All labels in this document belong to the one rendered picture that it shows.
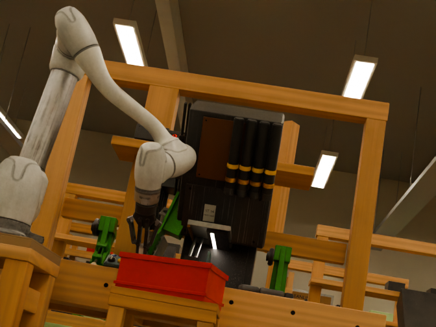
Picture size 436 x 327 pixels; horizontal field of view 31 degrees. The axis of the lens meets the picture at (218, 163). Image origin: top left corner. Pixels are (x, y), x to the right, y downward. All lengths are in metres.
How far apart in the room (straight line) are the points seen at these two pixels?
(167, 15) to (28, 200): 6.13
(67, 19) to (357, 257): 1.59
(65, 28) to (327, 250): 1.54
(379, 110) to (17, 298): 1.95
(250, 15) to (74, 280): 6.32
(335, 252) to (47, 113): 1.45
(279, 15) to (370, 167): 5.32
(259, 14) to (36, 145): 6.19
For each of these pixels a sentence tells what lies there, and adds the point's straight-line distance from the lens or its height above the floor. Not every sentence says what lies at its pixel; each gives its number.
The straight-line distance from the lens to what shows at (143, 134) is 3.51.
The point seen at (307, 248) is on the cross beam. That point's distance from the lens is 3.52.
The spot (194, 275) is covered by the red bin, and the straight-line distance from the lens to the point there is 2.46.
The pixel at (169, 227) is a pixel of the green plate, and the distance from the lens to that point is 3.08.
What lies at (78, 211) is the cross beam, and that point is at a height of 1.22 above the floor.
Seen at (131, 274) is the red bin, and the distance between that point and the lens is 2.54.
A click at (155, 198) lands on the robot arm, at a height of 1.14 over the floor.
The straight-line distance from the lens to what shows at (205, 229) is 2.92.
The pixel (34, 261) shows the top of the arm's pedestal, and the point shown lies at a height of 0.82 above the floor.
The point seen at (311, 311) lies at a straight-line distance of 2.78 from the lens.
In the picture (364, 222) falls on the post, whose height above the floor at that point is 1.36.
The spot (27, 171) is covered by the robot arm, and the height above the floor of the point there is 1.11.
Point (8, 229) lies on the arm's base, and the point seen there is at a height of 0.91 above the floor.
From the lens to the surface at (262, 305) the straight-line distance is 2.78.
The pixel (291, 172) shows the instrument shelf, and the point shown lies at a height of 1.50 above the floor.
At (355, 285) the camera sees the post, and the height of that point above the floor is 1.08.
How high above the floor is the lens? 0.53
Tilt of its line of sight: 16 degrees up
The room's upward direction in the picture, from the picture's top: 11 degrees clockwise
